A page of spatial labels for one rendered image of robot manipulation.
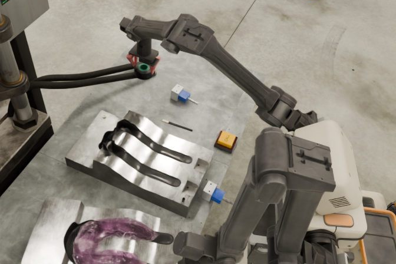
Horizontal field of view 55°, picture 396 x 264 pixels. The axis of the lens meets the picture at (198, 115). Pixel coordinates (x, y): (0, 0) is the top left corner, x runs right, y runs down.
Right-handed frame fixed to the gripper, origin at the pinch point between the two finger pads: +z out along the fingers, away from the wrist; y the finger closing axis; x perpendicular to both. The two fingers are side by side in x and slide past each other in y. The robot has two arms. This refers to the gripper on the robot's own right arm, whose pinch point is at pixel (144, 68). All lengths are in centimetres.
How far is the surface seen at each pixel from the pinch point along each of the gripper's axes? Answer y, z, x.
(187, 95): -17.5, 15.7, -8.4
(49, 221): -2, 8, 68
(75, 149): 8.4, 13.3, 39.1
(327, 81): -91, 101, -154
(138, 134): -11.0, 7.8, 25.8
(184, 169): -32.7, 10.6, 30.2
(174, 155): -26.5, 11.6, 26.0
